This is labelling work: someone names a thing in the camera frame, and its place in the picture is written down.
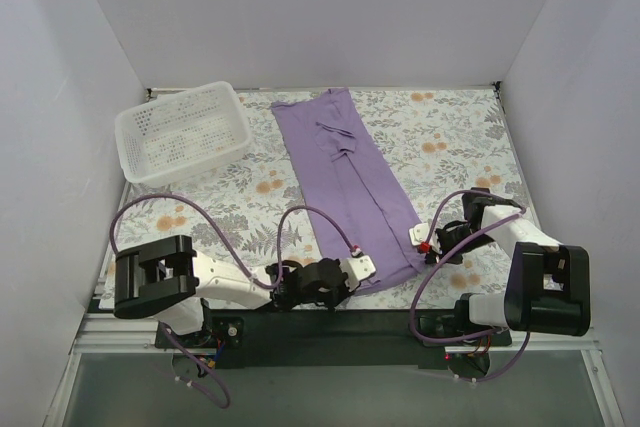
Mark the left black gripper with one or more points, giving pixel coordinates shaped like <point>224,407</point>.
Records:
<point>341,276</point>

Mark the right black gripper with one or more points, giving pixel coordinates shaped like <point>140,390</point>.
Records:
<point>445,240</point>

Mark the purple t-shirt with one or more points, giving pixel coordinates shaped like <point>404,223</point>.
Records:
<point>341,171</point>

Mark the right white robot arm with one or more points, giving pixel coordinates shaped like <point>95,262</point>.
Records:
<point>548,286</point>

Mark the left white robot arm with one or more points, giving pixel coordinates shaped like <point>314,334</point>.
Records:
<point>171,282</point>

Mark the floral table mat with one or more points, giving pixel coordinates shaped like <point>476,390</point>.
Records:
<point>435,142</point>

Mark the white plastic basket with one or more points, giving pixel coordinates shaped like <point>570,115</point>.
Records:
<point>180,135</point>

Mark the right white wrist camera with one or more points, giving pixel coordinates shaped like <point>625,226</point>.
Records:
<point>423,239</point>

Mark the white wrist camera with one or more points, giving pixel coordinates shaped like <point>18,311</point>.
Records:
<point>423,239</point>
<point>358,267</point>

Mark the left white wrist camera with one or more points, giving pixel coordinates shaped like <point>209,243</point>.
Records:
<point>358,267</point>

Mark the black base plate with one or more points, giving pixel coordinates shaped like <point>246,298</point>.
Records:
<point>312,338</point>

